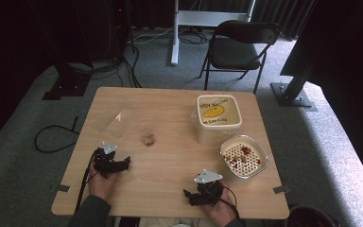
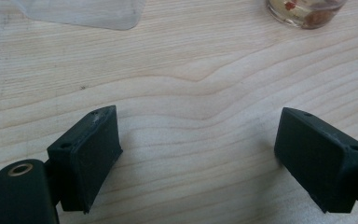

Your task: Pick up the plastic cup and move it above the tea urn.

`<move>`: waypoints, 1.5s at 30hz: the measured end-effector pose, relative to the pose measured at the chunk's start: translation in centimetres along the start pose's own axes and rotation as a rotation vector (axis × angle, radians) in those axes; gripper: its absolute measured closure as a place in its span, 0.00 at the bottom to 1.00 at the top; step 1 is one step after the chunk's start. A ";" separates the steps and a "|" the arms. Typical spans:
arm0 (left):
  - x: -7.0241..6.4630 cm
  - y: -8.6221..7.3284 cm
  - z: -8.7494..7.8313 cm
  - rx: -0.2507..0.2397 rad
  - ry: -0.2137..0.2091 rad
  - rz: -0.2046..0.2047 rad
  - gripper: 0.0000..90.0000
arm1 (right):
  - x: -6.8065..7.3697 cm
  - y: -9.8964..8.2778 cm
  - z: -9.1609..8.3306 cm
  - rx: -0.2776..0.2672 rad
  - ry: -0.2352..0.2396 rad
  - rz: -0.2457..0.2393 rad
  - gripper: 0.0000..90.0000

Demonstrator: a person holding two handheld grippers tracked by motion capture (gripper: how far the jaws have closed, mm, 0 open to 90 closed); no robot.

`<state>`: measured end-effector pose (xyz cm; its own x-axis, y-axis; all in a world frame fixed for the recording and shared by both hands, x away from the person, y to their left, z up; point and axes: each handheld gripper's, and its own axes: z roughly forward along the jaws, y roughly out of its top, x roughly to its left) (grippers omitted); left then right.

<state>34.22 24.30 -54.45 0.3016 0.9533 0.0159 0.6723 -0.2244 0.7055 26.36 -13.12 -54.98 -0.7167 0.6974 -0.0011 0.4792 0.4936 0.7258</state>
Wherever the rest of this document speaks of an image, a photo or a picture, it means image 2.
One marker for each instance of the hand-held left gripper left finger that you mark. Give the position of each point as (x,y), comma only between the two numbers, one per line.
(88,161)

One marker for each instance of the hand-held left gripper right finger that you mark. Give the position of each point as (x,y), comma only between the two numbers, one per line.
(317,158)

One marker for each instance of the round bowl with food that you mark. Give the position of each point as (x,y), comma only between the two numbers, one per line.
(84,14)

